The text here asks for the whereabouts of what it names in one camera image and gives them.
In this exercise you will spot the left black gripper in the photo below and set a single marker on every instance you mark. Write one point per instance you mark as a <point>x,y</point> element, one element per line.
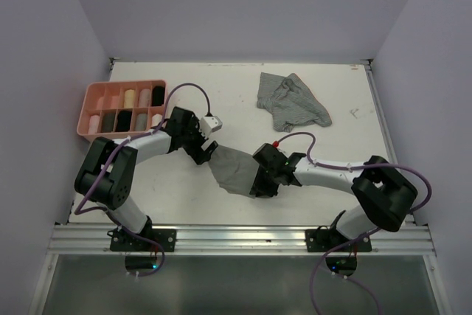
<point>197,153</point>

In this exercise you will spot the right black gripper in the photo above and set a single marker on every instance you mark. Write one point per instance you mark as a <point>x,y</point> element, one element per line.
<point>262,188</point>

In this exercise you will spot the plain grey underwear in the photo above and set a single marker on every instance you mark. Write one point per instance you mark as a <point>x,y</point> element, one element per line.
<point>233,170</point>

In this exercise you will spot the beige navy-trimmed underwear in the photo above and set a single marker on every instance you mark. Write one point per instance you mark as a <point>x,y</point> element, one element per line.
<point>129,98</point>

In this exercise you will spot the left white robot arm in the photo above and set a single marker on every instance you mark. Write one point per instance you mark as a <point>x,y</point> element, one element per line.
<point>106,174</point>

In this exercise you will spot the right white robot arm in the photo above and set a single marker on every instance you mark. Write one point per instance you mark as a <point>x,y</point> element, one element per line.
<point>384,195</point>

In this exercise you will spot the grey striped underwear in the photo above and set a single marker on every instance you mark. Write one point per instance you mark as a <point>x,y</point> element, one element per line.
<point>290,102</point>

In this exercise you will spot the white rolled cloth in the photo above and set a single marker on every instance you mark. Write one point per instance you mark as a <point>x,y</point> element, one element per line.
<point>155,120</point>

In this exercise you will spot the grey rolled cloth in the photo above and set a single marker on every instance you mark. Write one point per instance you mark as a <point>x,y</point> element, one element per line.
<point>141,122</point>

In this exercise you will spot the black rolled cloth back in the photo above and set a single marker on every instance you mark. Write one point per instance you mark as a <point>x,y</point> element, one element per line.
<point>158,96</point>

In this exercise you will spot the black rolled cloth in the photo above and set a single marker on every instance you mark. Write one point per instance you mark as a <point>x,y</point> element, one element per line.
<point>158,96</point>
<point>123,121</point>

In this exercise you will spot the beige rolled cloth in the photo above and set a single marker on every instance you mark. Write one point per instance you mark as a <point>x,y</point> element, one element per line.
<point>144,98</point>

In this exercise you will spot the black rolled cloth front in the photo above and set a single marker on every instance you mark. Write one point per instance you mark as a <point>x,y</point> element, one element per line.
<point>123,121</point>

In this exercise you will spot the pink divided storage tray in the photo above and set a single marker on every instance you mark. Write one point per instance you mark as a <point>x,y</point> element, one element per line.
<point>105,97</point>

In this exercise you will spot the olive rolled cloth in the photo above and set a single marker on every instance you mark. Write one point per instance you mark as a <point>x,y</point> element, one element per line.
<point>108,122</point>

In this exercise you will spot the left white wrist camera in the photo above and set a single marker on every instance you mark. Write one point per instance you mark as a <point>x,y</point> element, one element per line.
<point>209,125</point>

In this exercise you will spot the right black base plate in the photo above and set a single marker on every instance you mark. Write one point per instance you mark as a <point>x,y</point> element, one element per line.
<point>324,238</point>

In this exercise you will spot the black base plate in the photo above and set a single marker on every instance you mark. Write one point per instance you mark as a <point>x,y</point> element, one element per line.
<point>324,238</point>
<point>121,241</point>

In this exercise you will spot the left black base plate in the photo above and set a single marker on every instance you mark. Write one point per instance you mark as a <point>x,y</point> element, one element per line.
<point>121,241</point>

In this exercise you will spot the aluminium mounting rail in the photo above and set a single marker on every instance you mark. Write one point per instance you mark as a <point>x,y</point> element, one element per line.
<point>92,239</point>

